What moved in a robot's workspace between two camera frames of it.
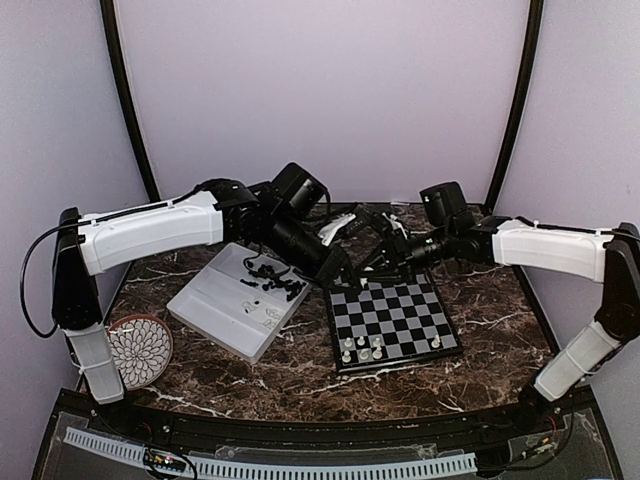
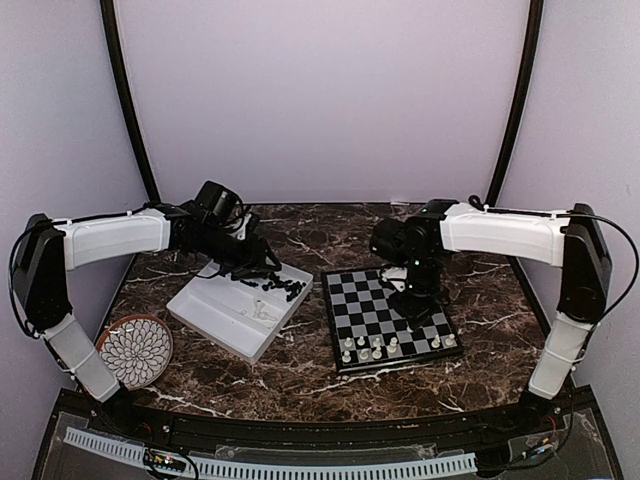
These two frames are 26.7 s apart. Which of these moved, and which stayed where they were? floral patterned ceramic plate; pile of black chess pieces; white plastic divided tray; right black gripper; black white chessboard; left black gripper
Moved: left black gripper; right black gripper
Stayed: floral patterned ceramic plate; black white chessboard; pile of black chess pieces; white plastic divided tray
